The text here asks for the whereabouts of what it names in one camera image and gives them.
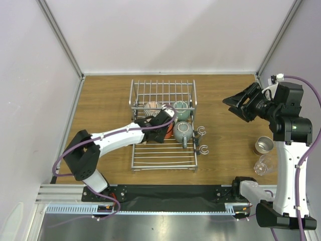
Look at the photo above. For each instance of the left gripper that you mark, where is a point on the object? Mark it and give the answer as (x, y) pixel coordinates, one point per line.
(159, 139)

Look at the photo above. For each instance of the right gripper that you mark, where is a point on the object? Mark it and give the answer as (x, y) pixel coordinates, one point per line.
(250, 102)

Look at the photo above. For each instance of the orange mug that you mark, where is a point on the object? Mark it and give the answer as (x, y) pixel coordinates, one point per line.
(169, 132)

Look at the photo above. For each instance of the white ribbed mug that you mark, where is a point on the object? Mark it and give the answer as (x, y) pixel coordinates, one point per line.
(152, 109)

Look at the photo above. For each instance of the teal ceramic mug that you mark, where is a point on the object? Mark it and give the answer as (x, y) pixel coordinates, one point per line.
(182, 110)

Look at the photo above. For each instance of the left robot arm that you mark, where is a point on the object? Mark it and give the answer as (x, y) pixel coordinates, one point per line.
(84, 151)

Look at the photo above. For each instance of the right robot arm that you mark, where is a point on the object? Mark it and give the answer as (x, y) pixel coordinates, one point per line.
(278, 104)

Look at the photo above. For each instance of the steel tumbler cup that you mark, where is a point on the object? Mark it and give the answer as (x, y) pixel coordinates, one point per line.
(263, 145)

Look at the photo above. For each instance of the clear glass cup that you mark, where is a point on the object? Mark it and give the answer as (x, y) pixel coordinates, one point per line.
(265, 165)

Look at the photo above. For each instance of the black base mat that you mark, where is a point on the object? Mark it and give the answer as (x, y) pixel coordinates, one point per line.
(170, 194)

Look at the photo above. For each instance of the metal wire dish rack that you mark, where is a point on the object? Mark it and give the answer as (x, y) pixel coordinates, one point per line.
(170, 154)

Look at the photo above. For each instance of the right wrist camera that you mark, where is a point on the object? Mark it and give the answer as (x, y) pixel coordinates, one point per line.
(273, 83)

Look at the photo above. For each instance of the white cable duct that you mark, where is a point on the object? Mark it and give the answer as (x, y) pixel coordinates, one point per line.
(140, 208)

